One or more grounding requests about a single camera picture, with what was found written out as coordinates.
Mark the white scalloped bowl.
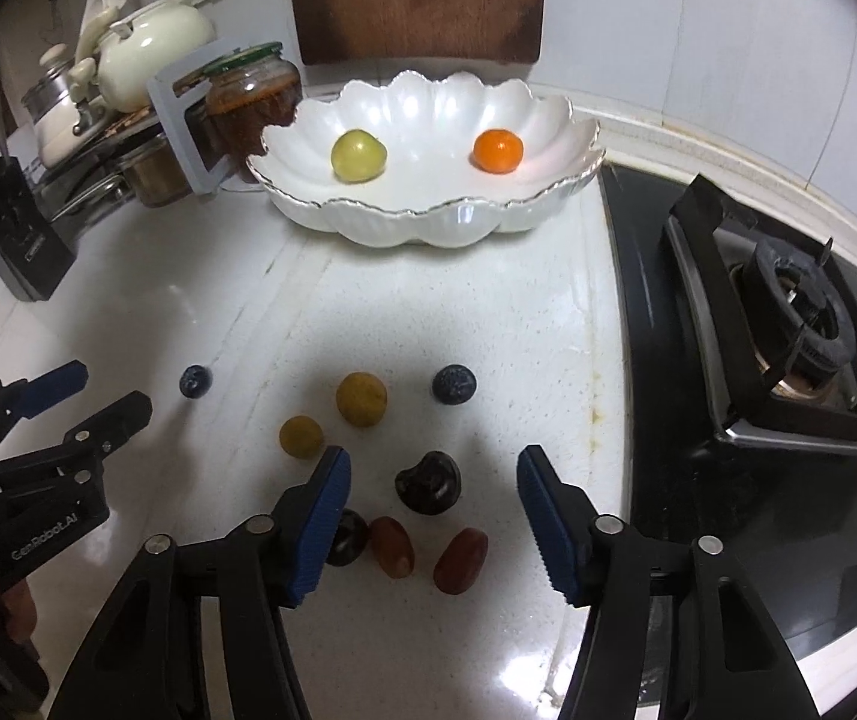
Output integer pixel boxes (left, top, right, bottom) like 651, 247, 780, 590
246, 70, 607, 248

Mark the glass jar with green lid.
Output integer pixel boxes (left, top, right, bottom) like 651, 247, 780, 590
203, 43, 303, 185

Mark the large yellow round fruit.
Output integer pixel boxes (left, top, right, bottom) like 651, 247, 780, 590
336, 371, 389, 428

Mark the white ceramic teapot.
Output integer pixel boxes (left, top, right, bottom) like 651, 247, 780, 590
94, 0, 218, 113

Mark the small yellow round fruit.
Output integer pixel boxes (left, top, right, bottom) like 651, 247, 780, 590
279, 415, 324, 459

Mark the person's left hand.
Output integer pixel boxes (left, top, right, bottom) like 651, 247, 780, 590
0, 577, 38, 647

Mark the black flat device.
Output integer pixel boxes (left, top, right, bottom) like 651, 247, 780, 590
0, 157, 77, 302

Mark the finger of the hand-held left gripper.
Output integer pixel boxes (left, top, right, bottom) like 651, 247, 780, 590
0, 361, 89, 436
0, 390, 154, 488

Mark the metal wire dish rack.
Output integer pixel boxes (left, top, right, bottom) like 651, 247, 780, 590
23, 116, 197, 222

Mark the black gas burner head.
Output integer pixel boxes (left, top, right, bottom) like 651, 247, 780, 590
728, 236, 857, 398

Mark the brown wooden cutting board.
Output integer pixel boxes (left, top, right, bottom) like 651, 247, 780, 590
283, 0, 548, 67

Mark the black stove pan support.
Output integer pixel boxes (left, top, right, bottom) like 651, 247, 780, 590
664, 174, 857, 452

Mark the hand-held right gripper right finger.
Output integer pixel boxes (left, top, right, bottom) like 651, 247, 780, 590
516, 444, 823, 720

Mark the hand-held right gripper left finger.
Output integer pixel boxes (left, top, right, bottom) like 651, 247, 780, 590
46, 446, 354, 720

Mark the green round fruit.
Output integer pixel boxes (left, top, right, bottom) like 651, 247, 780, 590
330, 129, 387, 184

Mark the small orange tangerine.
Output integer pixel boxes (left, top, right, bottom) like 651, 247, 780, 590
471, 127, 525, 174

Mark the black glass gas stove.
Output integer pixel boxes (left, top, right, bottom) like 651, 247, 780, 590
599, 161, 857, 706

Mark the steel cup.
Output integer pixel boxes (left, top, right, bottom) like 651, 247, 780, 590
122, 142, 193, 209

